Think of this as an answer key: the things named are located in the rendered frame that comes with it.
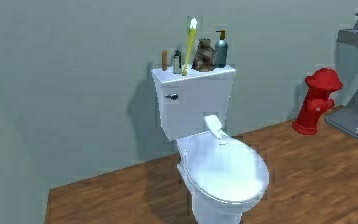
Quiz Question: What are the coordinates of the silver canister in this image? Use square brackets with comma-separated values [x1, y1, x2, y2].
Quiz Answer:
[172, 49, 183, 75]

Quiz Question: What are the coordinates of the white toilet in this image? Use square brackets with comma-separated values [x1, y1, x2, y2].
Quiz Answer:
[151, 64, 271, 224]

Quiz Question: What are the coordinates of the white scrub brush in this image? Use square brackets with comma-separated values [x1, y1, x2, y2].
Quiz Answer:
[203, 114, 230, 146]

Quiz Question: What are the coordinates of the brown cylinder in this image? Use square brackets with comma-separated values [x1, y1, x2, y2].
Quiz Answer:
[161, 50, 169, 72]

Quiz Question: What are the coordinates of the brown animal figurine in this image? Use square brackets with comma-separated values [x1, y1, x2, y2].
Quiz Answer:
[191, 38, 217, 73]

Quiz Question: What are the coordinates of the yellow brush with white tip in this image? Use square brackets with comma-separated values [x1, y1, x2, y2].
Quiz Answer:
[181, 17, 199, 77]

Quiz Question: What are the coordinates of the teal pump soap bottle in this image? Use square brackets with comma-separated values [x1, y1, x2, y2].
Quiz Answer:
[214, 29, 229, 69]

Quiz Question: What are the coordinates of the red fire hydrant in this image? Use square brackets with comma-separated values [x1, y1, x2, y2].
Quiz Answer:
[291, 67, 344, 136]

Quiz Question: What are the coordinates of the grey pedestal sink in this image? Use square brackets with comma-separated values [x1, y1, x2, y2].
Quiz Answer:
[324, 11, 358, 140]

